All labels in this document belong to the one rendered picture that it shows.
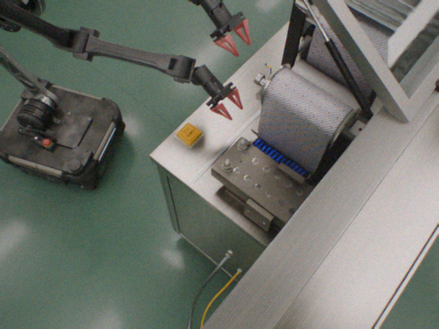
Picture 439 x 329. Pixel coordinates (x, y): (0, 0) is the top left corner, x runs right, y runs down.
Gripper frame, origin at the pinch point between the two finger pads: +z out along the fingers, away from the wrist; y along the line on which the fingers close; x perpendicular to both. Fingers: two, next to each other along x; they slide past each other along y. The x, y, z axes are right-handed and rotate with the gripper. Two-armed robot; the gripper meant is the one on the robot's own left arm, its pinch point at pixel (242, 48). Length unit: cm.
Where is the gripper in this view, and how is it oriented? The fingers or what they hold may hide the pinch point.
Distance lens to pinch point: 137.6
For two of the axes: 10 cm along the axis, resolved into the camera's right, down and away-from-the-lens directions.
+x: 5.0, 0.1, -8.6
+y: -6.4, 6.8, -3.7
